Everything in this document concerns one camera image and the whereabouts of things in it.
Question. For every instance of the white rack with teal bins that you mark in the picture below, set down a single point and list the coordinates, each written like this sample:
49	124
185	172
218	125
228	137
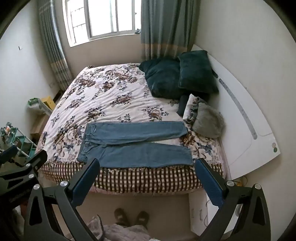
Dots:
20	140

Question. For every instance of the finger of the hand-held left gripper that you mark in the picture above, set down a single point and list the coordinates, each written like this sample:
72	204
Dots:
9	152
34	161

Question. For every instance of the cardboard box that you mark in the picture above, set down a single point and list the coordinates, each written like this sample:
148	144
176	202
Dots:
39	126

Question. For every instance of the blue denim pants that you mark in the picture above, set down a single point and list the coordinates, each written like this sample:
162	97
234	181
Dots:
136	151

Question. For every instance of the grey quilted cloth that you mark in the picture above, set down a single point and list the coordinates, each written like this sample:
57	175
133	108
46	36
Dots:
124	233

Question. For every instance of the grey fuzzy pillow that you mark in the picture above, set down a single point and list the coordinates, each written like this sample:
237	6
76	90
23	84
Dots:
208	122

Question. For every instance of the grey-blue curtain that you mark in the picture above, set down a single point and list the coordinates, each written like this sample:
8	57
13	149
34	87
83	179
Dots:
166	27
54	46

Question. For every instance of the person's right shoe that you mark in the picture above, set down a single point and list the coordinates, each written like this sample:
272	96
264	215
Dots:
142	219

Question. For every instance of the white and green box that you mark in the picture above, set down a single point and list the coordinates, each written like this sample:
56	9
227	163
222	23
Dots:
37	105

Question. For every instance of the dark teal pillow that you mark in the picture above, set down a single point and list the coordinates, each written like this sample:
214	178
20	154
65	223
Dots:
196	69
161	78

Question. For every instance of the floral blanket with checked border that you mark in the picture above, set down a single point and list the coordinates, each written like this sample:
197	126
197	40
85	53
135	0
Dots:
111	99

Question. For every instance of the folded floral quilt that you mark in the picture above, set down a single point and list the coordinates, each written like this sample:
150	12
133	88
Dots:
190	109

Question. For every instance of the white bed headboard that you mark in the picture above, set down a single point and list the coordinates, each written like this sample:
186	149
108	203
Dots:
242	129

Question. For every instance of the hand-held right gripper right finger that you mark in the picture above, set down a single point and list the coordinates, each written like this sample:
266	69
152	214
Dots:
211	183

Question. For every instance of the yellow box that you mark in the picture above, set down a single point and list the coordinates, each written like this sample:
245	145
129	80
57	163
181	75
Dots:
48	103

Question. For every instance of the small blue cloth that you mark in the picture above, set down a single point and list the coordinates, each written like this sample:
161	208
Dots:
138	31

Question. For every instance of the white bedside cabinet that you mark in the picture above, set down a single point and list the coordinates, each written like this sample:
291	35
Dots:
197	214

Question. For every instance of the window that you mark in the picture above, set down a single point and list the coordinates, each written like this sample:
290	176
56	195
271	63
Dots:
104	18

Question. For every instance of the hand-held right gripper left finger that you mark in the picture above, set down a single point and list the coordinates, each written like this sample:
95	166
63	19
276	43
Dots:
85	181

